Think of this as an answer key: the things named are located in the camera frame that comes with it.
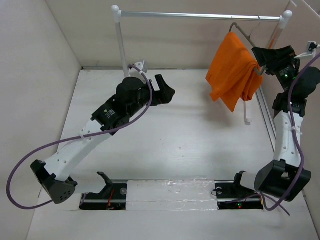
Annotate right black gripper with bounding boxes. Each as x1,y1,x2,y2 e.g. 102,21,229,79
253,45,300,94

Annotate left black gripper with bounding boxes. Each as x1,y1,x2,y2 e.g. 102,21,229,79
128,75,175,118

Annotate grey clothes hanger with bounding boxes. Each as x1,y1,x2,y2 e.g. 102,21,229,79
229,15,266,76

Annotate orange trousers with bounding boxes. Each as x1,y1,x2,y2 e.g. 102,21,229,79
205,32,263,112

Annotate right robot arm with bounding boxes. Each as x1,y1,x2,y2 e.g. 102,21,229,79
231,46,320,202

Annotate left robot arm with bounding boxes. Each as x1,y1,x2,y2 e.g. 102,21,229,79
30,74,176,204

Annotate white clothes rack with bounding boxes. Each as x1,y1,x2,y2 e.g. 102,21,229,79
111,4,293,125

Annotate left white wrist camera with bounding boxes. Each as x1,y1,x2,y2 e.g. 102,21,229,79
128,59,148,78

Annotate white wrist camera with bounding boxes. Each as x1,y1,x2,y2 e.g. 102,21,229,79
128,59,148,78
295,41,320,59

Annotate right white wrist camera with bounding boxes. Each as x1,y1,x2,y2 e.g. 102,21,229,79
295,41,320,59

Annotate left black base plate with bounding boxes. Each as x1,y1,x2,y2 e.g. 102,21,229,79
79,181,128,211

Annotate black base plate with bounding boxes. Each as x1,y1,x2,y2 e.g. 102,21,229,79
211,180,264,210
79,181,128,211

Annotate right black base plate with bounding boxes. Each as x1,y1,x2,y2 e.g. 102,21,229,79
211,180,264,210

